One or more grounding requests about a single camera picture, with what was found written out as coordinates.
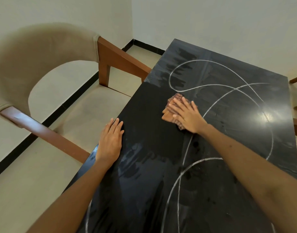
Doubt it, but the person's right forearm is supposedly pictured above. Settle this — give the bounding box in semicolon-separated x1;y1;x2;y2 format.
198;123;297;233

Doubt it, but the black marble table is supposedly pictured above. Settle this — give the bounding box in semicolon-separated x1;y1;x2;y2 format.
63;39;297;233

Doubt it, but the person's left forearm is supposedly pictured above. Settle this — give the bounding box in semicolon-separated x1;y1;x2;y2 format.
27;157;115;233

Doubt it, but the brown striped cloth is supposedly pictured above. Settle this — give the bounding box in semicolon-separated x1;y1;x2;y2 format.
162;93;199;131

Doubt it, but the person's left hand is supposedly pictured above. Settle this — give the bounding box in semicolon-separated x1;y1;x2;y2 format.
95;117;124;168

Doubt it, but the person's right hand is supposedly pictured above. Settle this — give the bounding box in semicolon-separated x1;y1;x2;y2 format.
164;96;208;135

